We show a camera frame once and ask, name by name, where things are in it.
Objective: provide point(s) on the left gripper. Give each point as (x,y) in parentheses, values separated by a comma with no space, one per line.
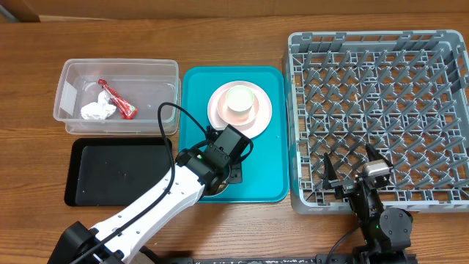
(237,171)

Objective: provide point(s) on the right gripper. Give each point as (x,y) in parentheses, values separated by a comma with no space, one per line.
(344,185)

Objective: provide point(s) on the grey bowl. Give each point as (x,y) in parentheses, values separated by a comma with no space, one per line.
(220,190)

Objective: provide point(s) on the red snack wrapper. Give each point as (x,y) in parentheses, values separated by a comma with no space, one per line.
(127,110)

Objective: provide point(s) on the white napkin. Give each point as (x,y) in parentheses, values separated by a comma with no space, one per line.
(99,110)

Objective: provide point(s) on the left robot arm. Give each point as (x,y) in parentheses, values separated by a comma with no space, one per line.
(195,173)

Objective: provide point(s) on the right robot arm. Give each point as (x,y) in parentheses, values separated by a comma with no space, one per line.
(386,231)

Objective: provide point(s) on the grey dishwasher rack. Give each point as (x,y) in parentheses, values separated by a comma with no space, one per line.
(403,92)

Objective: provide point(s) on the white pink plate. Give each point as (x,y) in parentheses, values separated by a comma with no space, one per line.
(251,122)

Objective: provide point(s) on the white cup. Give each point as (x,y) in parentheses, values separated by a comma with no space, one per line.
(239,98)

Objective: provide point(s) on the teal serving tray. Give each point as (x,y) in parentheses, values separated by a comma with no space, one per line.
(266,170)

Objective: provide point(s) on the black plastic tray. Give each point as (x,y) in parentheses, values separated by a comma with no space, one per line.
(114,171)

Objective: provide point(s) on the clear plastic storage bin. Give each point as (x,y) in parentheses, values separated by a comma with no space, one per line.
(144,83)

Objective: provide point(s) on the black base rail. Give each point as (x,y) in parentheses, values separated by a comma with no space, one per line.
(318,259)

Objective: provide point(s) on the cardboard backdrop wall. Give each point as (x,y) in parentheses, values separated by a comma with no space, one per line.
(34,10)

